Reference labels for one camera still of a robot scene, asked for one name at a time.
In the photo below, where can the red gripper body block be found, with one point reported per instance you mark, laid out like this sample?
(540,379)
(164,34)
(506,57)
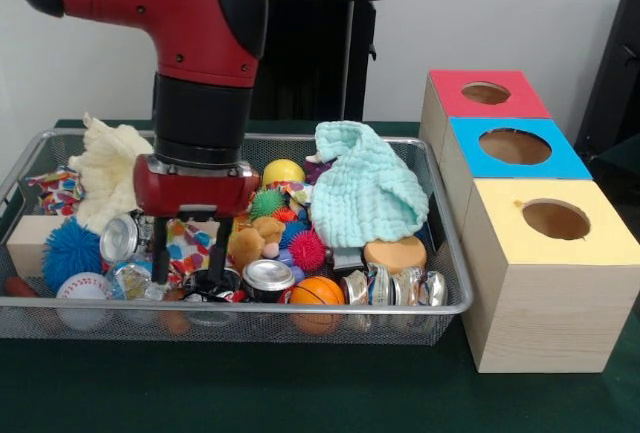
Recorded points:
(195,193)

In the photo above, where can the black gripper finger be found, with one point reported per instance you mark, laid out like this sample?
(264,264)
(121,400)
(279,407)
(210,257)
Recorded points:
(161,253)
(220,253)

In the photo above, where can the colourful dotted packet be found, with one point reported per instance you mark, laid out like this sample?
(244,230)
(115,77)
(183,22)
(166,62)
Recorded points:
(190,243)

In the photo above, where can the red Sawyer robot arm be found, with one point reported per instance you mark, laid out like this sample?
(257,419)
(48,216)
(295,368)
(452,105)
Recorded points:
(190,18)

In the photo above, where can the wooden box with three holes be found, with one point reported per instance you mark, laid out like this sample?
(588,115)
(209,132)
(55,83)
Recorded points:
(540,313)

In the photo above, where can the crushed clear bottle blue label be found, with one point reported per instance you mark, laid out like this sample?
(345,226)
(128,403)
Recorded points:
(130,278)

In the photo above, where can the crushed silver can black label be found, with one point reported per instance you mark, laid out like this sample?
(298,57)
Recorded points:
(119,240)

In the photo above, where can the white baseball red stitching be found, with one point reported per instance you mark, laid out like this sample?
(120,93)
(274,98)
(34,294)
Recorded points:
(82,287)

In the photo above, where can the blue spiky rubber ball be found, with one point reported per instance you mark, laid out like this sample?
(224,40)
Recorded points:
(70,250)

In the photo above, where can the cream knitted cloth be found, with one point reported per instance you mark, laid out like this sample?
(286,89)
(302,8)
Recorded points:
(105,168)

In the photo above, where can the small orange basketball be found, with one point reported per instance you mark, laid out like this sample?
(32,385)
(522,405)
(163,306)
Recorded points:
(317,292)

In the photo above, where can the plain wooden block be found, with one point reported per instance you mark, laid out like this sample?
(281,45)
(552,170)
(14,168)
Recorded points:
(27,243)

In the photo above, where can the dark green table cloth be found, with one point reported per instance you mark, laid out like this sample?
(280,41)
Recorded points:
(620,173)
(300,393)

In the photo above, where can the mint green knitted cloth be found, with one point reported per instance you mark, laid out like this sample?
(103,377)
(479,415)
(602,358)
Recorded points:
(370,188)

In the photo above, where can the round orange sponge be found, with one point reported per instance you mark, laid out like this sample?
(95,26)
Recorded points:
(395,253)

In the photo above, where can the crushed flattened drink can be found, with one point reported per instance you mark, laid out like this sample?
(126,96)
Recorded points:
(395,285)

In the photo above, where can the black floor stand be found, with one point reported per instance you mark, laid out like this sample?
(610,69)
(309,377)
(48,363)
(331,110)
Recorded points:
(615,78)

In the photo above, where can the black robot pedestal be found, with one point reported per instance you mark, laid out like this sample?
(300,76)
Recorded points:
(310,53)

